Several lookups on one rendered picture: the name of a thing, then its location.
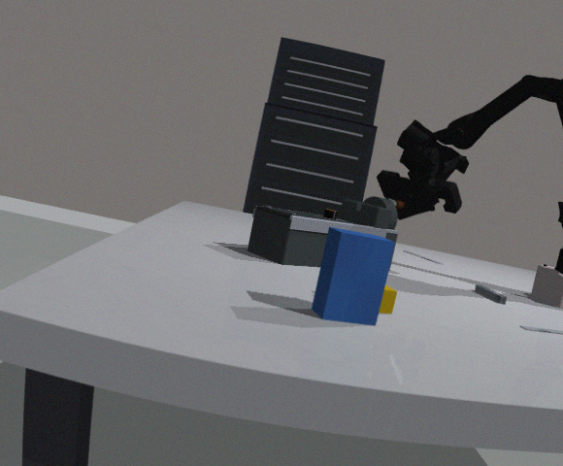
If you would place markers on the blue block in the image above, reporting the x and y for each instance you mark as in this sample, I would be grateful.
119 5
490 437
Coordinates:
352 276

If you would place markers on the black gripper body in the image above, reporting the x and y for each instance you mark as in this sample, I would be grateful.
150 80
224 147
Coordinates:
439 187

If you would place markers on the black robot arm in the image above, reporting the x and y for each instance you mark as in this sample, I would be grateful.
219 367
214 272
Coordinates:
421 151

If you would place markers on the yellow cube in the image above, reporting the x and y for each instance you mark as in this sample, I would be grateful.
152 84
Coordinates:
388 300

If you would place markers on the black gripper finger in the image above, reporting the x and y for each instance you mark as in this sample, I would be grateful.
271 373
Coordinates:
402 193
420 202

